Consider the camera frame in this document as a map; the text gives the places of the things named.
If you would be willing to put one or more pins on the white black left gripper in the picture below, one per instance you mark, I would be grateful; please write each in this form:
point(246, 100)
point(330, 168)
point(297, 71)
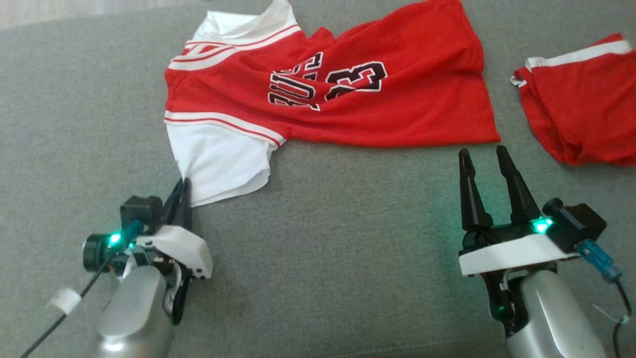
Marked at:
point(184, 246)

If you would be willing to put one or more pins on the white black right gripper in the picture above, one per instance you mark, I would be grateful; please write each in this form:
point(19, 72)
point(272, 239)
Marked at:
point(507, 251)

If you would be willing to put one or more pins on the red white basketball jersey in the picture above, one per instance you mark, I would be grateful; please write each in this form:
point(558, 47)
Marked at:
point(407, 109)

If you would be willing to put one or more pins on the red shorts with white band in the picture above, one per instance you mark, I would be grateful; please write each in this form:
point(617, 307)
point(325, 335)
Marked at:
point(581, 109)

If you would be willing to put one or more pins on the large grey sofa chaise cushion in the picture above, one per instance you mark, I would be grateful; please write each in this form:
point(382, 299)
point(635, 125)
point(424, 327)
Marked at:
point(348, 223)

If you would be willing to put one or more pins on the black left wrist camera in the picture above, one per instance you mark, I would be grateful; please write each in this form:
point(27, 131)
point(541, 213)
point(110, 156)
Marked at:
point(141, 211)

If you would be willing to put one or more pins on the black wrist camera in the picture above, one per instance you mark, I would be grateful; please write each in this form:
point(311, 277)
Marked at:
point(579, 223)
point(141, 211)

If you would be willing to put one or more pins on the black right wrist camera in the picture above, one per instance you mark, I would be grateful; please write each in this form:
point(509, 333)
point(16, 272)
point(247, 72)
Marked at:
point(579, 223)

